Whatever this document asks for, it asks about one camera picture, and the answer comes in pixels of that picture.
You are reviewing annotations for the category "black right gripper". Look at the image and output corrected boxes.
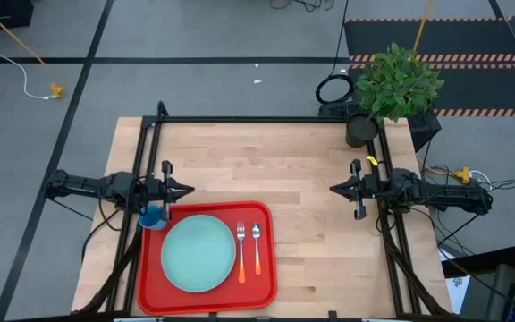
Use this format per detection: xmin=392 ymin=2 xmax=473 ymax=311
xmin=329 ymin=159 xmax=392 ymax=221

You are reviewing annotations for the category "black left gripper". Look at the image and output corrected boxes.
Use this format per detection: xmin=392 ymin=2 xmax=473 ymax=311
xmin=143 ymin=160 xmax=195 ymax=222

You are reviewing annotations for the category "blue plastic cup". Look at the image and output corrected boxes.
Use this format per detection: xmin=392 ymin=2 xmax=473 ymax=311
xmin=138 ymin=204 xmax=170 ymax=233

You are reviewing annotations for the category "teal round plate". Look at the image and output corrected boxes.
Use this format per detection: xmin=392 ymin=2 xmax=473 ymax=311
xmin=160 ymin=214 xmax=238 ymax=294

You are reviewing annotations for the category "metal fork orange handle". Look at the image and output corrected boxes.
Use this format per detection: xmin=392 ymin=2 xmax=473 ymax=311
xmin=236 ymin=220 xmax=248 ymax=285

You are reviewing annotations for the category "metal spoon orange handle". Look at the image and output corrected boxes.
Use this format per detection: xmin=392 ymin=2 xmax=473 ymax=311
xmin=250 ymin=223 xmax=264 ymax=277

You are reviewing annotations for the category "red plastic tray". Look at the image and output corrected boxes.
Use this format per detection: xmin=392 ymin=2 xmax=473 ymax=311
xmin=136 ymin=200 xmax=279 ymax=317

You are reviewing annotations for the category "green leafy plant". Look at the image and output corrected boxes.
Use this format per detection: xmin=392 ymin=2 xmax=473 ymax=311
xmin=355 ymin=42 xmax=446 ymax=123

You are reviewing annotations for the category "white paper sheet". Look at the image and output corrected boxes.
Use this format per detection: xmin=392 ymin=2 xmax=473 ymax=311
xmin=443 ymin=275 xmax=471 ymax=315

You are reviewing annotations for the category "black mat striped edge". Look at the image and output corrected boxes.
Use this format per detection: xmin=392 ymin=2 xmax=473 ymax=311
xmin=343 ymin=16 xmax=515 ymax=119

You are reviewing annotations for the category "black metal table frame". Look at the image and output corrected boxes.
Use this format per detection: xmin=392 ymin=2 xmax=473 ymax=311
xmin=72 ymin=100 xmax=453 ymax=322

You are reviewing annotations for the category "black coiled cable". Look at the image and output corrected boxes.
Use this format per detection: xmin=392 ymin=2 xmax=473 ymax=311
xmin=314 ymin=73 xmax=356 ymax=106

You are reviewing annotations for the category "yellow hanging cable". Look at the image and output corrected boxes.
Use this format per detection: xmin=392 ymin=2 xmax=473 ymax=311
xmin=412 ymin=0 xmax=435 ymax=53

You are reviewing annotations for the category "black loose floor cable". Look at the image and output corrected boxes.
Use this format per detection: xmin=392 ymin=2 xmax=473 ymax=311
xmin=267 ymin=0 xmax=336 ymax=13

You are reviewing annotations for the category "white floor cable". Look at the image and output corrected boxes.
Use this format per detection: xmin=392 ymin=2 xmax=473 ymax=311
xmin=0 ymin=0 xmax=57 ymax=101

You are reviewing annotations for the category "yellow floor cable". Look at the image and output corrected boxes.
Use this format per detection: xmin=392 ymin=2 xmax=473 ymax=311
xmin=0 ymin=0 xmax=62 ymax=93

